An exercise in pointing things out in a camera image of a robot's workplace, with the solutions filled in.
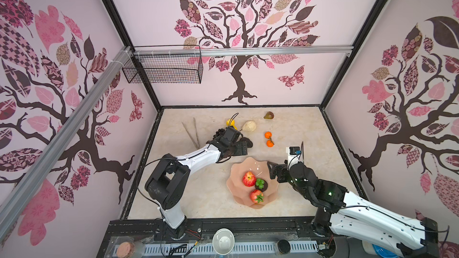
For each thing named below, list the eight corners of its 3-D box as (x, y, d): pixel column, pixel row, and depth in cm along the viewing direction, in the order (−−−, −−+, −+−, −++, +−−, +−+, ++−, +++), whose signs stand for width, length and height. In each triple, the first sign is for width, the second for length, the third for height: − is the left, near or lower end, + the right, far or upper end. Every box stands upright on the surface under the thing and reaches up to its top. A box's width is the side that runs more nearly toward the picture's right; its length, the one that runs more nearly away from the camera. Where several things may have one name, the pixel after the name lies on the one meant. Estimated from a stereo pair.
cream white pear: (242, 129, 110) (242, 125, 107) (249, 123, 113) (250, 118, 110) (249, 135, 107) (250, 130, 104) (256, 128, 111) (257, 123, 107)
